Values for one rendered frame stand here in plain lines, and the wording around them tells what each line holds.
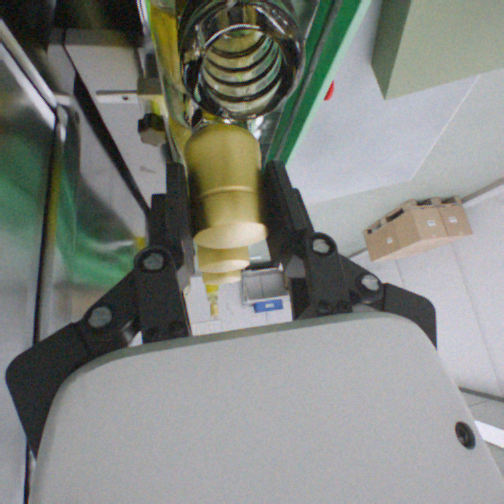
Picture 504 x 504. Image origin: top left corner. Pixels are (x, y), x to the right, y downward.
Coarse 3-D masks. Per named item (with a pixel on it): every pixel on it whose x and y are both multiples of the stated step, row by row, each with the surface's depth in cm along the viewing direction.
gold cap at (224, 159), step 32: (224, 128) 10; (192, 160) 10; (224, 160) 10; (256, 160) 11; (192, 192) 10; (224, 192) 9; (256, 192) 10; (192, 224) 10; (224, 224) 9; (256, 224) 9
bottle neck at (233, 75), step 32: (192, 0) 5; (224, 0) 4; (256, 0) 4; (288, 0) 5; (192, 32) 5; (224, 32) 5; (256, 32) 7; (288, 32) 5; (192, 64) 5; (224, 64) 7; (256, 64) 7; (288, 64) 6; (192, 96) 6; (224, 96) 7; (256, 96) 7; (288, 96) 6
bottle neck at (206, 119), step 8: (192, 104) 11; (192, 112) 11; (200, 112) 11; (192, 120) 11; (200, 120) 11; (208, 120) 11; (216, 120) 10; (224, 120) 10; (192, 128) 11; (200, 128) 11; (248, 128) 12
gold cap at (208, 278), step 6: (234, 270) 21; (204, 276) 20; (210, 276) 20; (216, 276) 20; (222, 276) 20; (228, 276) 20; (234, 276) 20; (240, 276) 21; (204, 282) 21; (210, 282) 21; (216, 282) 21; (222, 282) 22; (228, 282) 22
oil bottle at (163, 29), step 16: (160, 16) 10; (160, 32) 10; (176, 32) 10; (160, 48) 10; (176, 48) 10; (160, 64) 11; (176, 64) 10; (160, 80) 13; (176, 80) 11; (176, 96) 12; (176, 112) 13
